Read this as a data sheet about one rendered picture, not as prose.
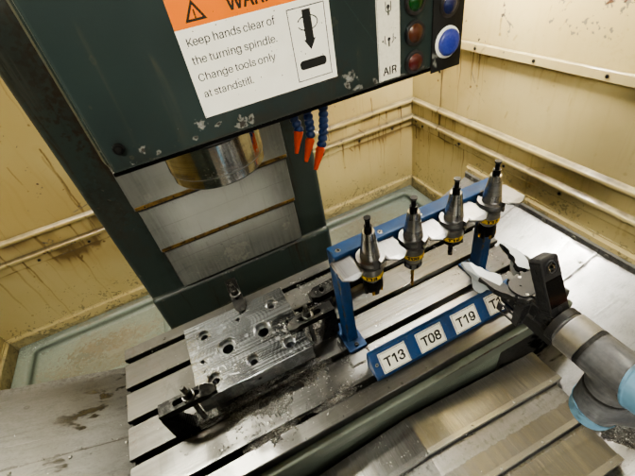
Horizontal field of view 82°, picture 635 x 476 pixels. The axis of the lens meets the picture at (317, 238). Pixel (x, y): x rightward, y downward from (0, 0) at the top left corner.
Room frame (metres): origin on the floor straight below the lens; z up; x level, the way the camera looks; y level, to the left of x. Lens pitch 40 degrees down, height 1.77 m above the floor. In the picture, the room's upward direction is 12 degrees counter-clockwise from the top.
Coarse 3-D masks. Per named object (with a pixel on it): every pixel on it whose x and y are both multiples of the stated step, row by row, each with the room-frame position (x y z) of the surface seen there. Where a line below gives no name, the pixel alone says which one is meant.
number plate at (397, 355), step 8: (400, 344) 0.51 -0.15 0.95; (384, 352) 0.50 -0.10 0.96; (392, 352) 0.50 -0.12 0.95; (400, 352) 0.50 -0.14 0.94; (384, 360) 0.48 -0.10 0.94; (392, 360) 0.48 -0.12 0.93; (400, 360) 0.48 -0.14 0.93; (408, 360) 0.48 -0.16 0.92; (384, 368) 0.47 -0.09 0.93; (392, 368) 0.47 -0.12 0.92
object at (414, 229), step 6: (408, 210) 0.60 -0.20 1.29; (408, 216) 0.59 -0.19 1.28; (414, 216) 0.58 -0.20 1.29; (408, 222) 0.59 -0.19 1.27; (414, 222) 0.58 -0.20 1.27; (420, 222) 0.59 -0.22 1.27; (408, 228) 0.59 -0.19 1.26; (414, 228) 0.58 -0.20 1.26; (420, 228) 0.58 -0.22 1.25; (408, 234) 0.58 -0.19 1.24; (414, 234) 0.58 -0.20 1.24; (420, 234) 0.58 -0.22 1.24; (408, 240) 0.58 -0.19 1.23; (414, 240) 0.58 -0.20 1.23
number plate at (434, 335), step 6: (438, 324) 0.54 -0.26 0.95; (426, 330) 0.53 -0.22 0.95; (432, 330) 0.53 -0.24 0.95; (438, 330) 0.53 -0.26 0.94; (420, 336) 0.52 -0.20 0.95; (426, 336) 0.52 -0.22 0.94; (432, 336) 0.52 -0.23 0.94; (438, 336) 0.52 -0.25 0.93; (444, 336) 0.52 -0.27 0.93; (420, 342) 0.51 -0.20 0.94; (426, 342) 0.51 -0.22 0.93; (432, 342) 0.51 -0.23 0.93; (438, 342) 0.51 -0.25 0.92; (420, 348) 0.50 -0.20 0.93; (426, 348) 0.50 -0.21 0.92
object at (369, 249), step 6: (372, 228) 0.57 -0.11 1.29; (366, 234) 0.55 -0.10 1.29; (372, 234) 0.55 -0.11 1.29; (366, 240) 0.55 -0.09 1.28; (372, 240) 0.55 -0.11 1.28; (360, 246) 0.57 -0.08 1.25; (366, 246) 0.55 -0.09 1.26; (372, 246) 0.55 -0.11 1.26; (378, 246) 0.56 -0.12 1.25; (360, 252) 0.56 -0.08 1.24; (366, 252) 0.55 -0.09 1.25; (372, 252) 0.55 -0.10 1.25; (378, 252) 0.55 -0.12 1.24; (360, 258) 0.56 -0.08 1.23; (366, 258) 0.55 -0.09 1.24; (372, 258) 0.54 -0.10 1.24; (378, 258) 0.55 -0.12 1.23
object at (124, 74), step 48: (48, 0) 0.36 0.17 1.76; (96, 0) 0.37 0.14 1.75; (144, 0) 0.38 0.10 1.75; (336, 0) 0.44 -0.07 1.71; (432, 0) 0.47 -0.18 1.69; (48, 48) 0.36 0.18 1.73; (96, 48) 0.37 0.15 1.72; (144, 48) 0.38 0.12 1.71; (336, 48) 0.44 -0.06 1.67; (96, 96) 0.36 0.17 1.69; (144, 96) 0.37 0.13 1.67; (192, 96) 0.39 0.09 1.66; (288, 96) 0.42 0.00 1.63; (336, 96) 0.43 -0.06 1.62; (96, 144) 0.36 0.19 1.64; (144, 144) 0.37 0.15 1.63; (192, 144) 0.38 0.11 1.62
